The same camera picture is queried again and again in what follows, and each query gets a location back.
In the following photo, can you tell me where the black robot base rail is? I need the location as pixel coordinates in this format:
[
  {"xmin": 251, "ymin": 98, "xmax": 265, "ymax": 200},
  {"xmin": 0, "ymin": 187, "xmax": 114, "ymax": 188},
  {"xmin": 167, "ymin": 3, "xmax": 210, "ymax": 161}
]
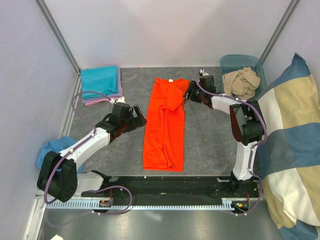
[{"xmin": 81, "ymin": 175, "xmax": 259, "ymax": 205}]

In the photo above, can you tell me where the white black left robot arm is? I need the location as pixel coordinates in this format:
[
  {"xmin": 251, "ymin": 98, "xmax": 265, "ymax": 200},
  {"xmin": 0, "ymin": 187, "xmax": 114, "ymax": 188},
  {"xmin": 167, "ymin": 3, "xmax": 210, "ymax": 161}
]
[{"xmin": 36, "ymin": 102, "xmax": 147, "ymax": 203}]

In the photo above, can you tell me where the grey slotted cable duct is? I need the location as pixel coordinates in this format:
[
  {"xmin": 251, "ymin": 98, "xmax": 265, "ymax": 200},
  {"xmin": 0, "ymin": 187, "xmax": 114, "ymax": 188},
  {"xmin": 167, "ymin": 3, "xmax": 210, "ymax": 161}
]
[{"xmin": 46, "ymin": 197, "xmax": 248, "ymax": 211}]

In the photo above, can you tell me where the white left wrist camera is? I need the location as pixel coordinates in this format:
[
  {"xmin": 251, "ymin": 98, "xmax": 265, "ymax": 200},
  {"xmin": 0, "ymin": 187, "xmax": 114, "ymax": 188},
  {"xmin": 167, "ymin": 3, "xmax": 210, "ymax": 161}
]
[{"xmin": 109, "ymin": 96, "xmax": 127, "ymax": 107}]

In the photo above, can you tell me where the crumpled blue cloth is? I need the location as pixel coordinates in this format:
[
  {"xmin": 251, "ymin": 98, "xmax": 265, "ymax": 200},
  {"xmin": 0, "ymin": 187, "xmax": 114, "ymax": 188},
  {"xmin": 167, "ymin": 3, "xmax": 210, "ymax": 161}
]
[{"xmin": 36, "ymin": 136, "xmax": 77, "ymax": 170}]

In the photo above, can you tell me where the right aluminium frame post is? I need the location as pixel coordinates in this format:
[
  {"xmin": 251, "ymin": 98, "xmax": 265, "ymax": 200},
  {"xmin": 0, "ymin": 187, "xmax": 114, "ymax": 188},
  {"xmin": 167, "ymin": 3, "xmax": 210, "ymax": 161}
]
[{"xmin": 259, "ymin": 0, "xmax": 301, "ymax": 64}]

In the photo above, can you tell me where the blue beige checkered pillow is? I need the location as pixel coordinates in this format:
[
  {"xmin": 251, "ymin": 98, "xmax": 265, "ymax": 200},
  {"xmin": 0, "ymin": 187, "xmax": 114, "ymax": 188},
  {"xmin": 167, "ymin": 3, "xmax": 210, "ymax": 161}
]
[{"xmin": 257, "ymin": 54, "xmax": 320, "ymax": 240}]

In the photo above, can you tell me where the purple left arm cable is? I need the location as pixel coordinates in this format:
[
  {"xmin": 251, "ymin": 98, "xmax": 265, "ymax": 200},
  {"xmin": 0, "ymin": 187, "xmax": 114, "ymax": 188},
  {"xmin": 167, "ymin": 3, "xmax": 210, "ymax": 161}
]
[{"xmin": 44, "ymin": 91, "xmax": 115, "ymax": 204}]

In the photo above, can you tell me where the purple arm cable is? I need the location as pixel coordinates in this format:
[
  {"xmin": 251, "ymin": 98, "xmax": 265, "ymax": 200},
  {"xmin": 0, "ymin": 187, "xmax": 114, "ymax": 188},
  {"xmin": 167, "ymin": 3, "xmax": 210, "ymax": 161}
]
[
  {"xmin": 194, "ymin": 67, "xmax": 269, "ymax": 181},
  {"xmin": 44, "ymin": 91, "xmax": 115, "ymax": 204}
]

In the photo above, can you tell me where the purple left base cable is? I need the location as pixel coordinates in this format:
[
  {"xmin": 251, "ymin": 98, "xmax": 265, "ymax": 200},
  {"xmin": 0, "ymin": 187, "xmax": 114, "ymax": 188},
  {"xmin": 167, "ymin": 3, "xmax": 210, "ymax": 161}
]
[{"xmin": 46, "ymin": 186, "xmax": 135, "ymax": 227}]

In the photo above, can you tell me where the teal plastic bin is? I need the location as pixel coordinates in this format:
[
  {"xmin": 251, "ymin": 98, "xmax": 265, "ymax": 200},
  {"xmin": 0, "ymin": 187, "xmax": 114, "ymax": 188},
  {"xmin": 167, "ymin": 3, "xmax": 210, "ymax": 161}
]
[{"xmin": 220, "ymin": 54, "xmax": 267, "ymax": 99}]

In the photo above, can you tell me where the folded pink t-shirt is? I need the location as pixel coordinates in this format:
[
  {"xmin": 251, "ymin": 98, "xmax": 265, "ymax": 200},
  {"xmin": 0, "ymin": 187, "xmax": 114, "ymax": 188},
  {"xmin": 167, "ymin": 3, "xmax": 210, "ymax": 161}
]
[{"xmin": 82, "ymin": 97, "xmax": 113, "ymax": 106}]

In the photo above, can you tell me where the left aluminium frame post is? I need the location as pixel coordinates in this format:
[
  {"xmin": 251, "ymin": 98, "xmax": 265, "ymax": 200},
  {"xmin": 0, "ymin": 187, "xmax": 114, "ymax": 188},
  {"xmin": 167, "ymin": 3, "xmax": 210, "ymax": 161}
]
[{"xmin": 34, "ymin": 0, "xmax": 82, "ymax": 74}]

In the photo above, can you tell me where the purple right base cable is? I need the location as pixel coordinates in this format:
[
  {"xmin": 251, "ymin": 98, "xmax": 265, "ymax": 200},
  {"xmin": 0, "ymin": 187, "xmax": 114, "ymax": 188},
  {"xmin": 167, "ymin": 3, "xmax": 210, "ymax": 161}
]
[{"xmin": 222, "ymin": 184, "xmax": 263, "ymax": 218}]

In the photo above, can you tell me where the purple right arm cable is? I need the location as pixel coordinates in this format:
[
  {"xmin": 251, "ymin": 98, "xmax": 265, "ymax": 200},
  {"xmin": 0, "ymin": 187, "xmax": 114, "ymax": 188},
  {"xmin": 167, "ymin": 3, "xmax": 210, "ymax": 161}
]
[{"xmin": 194, "ymin": 67, "xmax": 269, "ymax": 181}]

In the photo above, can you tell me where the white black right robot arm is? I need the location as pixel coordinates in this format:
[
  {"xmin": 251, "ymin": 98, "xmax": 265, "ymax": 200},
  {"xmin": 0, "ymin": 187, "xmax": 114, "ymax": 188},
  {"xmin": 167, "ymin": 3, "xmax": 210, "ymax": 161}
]
[{"xmin": 183, "ymin": 74, "xmax": 266, "ymax": 197}]

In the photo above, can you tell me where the orange t-shirt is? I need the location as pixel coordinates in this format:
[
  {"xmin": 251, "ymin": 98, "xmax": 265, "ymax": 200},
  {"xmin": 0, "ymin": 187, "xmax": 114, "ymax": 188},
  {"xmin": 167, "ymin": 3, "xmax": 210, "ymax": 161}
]
[{"xmin": 143, "ymin": 77, "xmax": 190, "ymax": 172}]

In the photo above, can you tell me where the crumpled beige t-shirt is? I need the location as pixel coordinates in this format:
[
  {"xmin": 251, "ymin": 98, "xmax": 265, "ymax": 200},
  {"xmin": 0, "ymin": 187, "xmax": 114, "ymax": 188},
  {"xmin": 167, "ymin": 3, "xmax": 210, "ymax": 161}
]
[{"xmin": 222, "ymin": 67, "xmax": 261, "ymax": 100}]

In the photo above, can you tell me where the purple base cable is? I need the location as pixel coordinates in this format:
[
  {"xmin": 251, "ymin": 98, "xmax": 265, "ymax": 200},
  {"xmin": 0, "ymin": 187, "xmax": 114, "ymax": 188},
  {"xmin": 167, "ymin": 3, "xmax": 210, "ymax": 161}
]
[
  {"xmin": 222, "ymin": 184, "xmax": 263, "ymax": 218},
  {"xmin": 46, "ymin": 186, "xmax": 135, "ymax": 227}
]

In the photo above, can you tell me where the folded purple t-shirt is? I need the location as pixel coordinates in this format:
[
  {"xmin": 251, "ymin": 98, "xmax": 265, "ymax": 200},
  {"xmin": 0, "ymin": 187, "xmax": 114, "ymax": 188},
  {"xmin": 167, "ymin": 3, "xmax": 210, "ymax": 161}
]
[{"xmin": 92, "ymin": 66, "xmax": 123, "ymax": 99}]

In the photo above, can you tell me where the aluminium frame post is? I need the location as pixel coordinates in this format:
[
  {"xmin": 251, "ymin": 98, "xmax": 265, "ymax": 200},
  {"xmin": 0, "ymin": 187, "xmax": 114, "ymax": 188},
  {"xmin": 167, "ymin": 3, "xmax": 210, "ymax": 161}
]
[
  {"xmin": 34, "ymin": 0, "xmax": 82, "ymax": 74},
  {"xmin": 259, "ymin": 0, "xmax": 301, "ymax": 64}
]

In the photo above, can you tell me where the folded turquoise t-shirt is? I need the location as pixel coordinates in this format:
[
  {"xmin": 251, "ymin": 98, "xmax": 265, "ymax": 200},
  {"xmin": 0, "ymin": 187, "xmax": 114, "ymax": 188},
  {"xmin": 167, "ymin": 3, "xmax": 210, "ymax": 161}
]
[{"xmin": 81, "ymin": 65, "xmax": 119, "ymax": 100}]

